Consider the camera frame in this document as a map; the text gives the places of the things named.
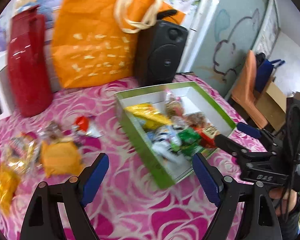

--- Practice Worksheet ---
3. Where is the orange snack pack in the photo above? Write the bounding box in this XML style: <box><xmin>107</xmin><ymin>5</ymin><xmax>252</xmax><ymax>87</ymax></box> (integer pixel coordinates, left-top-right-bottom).
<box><xmin>40</xmin><ymin>137</ymin><xmax>83</xmax><ymax>178</ymax></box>

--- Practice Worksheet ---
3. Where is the red white candy wrapper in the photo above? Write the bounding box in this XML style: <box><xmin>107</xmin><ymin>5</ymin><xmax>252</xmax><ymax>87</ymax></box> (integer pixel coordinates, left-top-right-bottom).
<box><xmin>72</xmin><ymin>115</ymin><xmax>103</xmax><ymax>138</ymax></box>

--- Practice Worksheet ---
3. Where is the yellow crackers bag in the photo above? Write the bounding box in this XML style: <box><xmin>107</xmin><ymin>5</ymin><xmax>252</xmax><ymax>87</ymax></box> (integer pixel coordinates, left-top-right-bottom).
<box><xmin>3</xmin><ymin>132</ymin><xmax>39</xmax><ymax>176</ymax></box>

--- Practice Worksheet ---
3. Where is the yellow chips bag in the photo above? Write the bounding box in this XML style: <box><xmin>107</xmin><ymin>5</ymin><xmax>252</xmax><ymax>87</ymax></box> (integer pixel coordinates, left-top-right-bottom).
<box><xmin>125</xmin><ymin>103</ymin><xmax>172</xmax><ymax>130</ymax></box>

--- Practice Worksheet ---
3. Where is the clear brown cookie pack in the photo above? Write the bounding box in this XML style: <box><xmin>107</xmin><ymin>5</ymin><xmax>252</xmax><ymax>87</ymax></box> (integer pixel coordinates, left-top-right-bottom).
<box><xmin>183</xmin><ymin>112</ymin><xmax>209</xmax><ymax>128</ymax></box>

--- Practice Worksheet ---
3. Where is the clear chocolate snack pack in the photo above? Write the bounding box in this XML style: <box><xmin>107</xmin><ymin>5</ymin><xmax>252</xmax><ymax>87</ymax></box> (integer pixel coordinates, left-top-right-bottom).
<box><xmin>37</xmin><ymin>121</ymin><xmax>63</xmax><ymax>143</ymax></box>

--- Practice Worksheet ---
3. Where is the person right hand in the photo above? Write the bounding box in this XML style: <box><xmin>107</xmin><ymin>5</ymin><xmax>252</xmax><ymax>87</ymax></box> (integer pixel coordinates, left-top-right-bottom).
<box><xmin>269</xmin><ymin>187</ymin><xmax>298</xmax><ymax>217</ymax></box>

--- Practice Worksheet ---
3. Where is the red orange snack packet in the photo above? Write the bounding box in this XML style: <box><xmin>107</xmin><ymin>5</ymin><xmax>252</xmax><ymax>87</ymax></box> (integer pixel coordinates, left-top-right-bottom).
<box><xmin>194</xmin><ymin>125</ymin><xmax>220</xmax><ymax>148</ymax></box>

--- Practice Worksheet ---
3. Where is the brown cardboard box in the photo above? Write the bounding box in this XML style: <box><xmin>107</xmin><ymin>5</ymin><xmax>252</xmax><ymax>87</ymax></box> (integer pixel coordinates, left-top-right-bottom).
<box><xmin>256</xmin><ymin>81</ymin><xmax>287</xmax><ymax>131</ymax></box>

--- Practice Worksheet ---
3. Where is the green snack packet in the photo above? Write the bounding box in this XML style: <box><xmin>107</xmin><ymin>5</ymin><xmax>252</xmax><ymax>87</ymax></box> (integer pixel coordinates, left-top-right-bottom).
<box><xmin>178</xmin><ymin>128</ymin><xmax>203</xmax><ymax>159</ymax></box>

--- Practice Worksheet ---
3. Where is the orange chair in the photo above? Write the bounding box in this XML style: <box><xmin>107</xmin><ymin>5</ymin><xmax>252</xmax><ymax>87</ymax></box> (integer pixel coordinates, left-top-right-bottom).
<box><xmin>231</xmin><ymin>50</ymin><xmax>268</xmax><ymax>129</ymax></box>

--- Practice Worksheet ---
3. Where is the green cardboard box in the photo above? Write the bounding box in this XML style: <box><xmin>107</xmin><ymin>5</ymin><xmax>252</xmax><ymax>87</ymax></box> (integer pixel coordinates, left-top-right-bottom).
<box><xmin>116</xmin><ymin>81</ymin><xmax>236</xmax><ymax>189</ymax></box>

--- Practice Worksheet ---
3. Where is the pink rose tablecloth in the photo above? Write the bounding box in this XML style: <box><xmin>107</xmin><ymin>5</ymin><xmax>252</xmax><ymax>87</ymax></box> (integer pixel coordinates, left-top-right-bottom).
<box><xmin>0</xmin><ymin>73</ymin><xmax>267</xmax><ymax>240</ymax></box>

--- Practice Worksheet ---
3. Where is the pink clear snack pack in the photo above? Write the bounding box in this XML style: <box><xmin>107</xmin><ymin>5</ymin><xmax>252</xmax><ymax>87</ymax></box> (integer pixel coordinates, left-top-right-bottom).
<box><xmin>165</xmin><ymin>89</ymin><xmax>184</xmax><ymax>117</ymax></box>

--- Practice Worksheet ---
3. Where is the white blue snack packet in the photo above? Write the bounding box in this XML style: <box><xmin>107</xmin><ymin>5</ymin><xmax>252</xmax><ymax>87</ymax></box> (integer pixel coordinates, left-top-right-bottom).
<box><xmin>151</xmin><ymin>125</ymin><xmax>182</xmax><ymax>164</ymax></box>

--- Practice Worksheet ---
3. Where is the blue bag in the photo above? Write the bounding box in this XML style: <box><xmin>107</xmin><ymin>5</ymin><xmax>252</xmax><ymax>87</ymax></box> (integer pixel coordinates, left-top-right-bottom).
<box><xmin>254</xmin><ymin>59</ymin><xmax>285</xmax><ymax>93</ymax></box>

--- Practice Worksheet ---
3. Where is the yellow snack packet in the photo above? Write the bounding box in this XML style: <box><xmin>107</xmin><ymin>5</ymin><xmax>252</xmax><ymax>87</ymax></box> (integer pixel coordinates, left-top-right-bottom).
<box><xmin>0</xmin><ymin>164</ymin><xmax>20</xmax><ymax>216</ymax></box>

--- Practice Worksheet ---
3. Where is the black speaker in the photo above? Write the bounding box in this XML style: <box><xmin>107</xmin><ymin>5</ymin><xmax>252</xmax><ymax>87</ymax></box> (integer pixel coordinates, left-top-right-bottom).
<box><xmin>133</xmin><ymin>9</ymin><xmax>188</xmax><ymax>87</ymax></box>

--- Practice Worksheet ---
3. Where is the white cup box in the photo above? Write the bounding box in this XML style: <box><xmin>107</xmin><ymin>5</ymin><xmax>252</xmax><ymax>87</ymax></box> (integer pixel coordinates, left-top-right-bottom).
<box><xmin>0</xmin><ymin>51</ymin><xmax>15</xmax><ymax>120</ymax></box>

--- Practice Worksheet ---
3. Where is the red thermos jug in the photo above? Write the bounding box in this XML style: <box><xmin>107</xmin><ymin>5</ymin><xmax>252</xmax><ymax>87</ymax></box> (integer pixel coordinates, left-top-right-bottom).
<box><xmin>7</xmin><ymin>5</ymin><xmax>53</xmax><ymax>117</ymax></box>

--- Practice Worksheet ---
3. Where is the orange tote bag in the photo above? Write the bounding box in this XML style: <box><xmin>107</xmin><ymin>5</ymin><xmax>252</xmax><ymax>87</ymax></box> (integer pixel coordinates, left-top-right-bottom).
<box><xmin>51</xmin><ymin>0</ymin><xmax>171</xmax><ymax>88</ymax></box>

